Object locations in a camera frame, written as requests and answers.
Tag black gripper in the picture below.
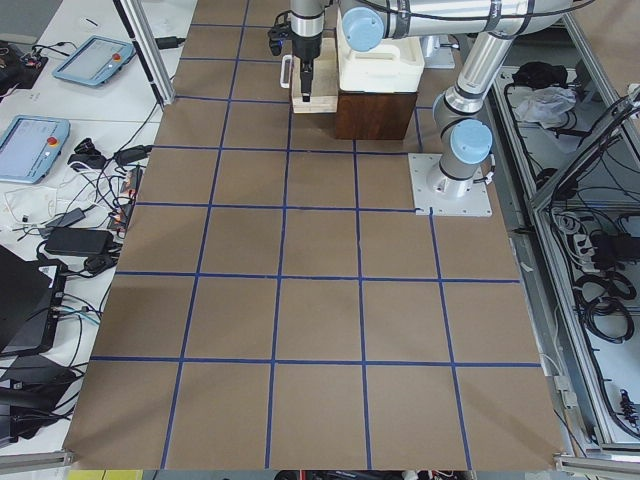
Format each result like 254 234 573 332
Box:
292 34 321 103

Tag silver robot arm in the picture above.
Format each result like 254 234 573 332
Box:
339 0 571 199

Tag open wooden drawer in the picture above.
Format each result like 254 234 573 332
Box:
290 37 339 114

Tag dark brown wooden cabinet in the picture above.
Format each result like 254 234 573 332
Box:
335 90 418 140

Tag white foam tray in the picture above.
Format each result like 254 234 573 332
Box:
336 13 425 93

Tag upper blue teach pendant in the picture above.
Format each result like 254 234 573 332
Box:
52 35 136 87

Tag blue teach pendant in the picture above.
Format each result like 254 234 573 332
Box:
52 35 136 87
1 115 71 184

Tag white crumpled cloth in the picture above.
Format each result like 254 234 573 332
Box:
514 86 576 128

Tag black power brick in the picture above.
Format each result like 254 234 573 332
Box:
44 227 113 257

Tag lower blue teach pendant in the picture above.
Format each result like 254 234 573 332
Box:
1 115 71 184

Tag black laptop computer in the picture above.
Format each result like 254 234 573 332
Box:
1 247 67 357

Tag white drawer handle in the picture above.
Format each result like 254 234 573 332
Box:
279 54 293 89

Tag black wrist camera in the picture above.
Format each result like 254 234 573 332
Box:
267 10 292 56

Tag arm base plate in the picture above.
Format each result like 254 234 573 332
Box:
408 153 493 218

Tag aluminium frame post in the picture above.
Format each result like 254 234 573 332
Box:
113 0 175 108

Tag aluminium side rail frame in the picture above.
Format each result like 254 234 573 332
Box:
492 1 639 455

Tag coiled black cables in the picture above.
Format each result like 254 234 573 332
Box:
572 272 636 346

